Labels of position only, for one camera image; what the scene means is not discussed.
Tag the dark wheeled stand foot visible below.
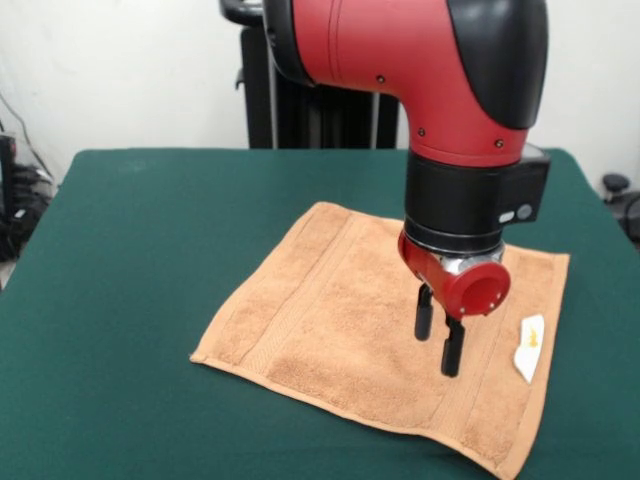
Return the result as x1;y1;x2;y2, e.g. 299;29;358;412
601;172;640;251

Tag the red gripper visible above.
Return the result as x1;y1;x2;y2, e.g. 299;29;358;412
397;232;511;379

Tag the dark green table cloth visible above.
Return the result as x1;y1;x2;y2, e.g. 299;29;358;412
0;147;640;480

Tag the tan terry towel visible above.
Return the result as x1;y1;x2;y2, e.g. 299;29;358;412
188;201;571;479

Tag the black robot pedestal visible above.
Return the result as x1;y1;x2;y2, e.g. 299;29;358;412
217;0;401;150

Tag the black equipment pile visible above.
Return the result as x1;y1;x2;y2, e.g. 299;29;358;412
0;132;59;264

